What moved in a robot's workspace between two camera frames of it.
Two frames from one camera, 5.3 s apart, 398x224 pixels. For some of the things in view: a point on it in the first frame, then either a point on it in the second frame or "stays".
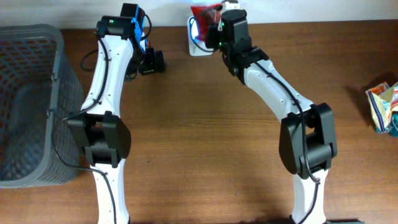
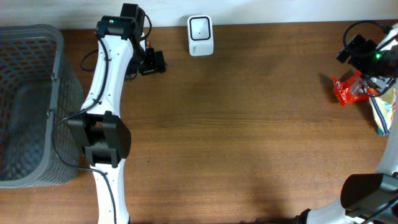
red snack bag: [206, 15] to [353, 89]
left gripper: [156, 61] stays
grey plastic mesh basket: [40, 89] stays
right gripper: [214, 33] to [378, 81]
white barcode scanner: [198, 48] stays
